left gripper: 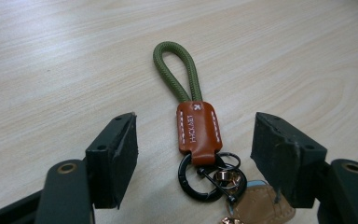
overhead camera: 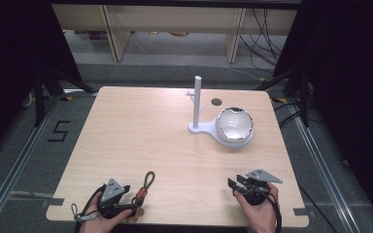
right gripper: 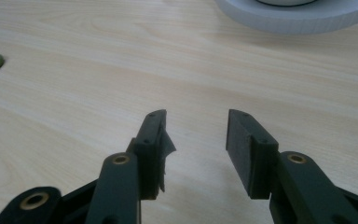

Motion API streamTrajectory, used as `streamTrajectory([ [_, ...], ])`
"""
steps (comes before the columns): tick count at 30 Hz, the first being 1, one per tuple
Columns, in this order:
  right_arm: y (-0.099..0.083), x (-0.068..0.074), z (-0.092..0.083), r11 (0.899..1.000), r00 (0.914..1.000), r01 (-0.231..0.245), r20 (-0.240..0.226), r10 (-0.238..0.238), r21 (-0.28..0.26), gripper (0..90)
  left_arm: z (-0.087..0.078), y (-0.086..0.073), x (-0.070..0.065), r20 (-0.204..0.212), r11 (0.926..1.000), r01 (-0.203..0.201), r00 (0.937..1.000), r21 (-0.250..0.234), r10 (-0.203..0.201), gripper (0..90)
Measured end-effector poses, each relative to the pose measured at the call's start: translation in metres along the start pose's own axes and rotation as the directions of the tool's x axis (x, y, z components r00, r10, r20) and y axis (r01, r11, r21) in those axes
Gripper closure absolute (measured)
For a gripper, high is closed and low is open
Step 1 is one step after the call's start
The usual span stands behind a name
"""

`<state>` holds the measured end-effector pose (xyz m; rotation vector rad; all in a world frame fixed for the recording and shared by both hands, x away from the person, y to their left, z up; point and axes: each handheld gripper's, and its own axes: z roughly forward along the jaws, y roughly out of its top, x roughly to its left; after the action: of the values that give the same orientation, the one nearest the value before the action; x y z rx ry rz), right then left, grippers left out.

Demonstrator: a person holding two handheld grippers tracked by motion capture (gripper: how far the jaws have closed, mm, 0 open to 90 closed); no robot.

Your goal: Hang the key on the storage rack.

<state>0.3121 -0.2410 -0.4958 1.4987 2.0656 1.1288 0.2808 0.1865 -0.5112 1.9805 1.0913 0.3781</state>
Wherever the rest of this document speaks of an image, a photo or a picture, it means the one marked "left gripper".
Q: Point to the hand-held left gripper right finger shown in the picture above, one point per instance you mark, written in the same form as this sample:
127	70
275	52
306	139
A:
279	155

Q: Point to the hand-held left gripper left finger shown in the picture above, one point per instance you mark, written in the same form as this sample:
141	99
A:
108	168

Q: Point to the tan leather key fob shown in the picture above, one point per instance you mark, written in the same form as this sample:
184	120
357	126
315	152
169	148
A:
258	205

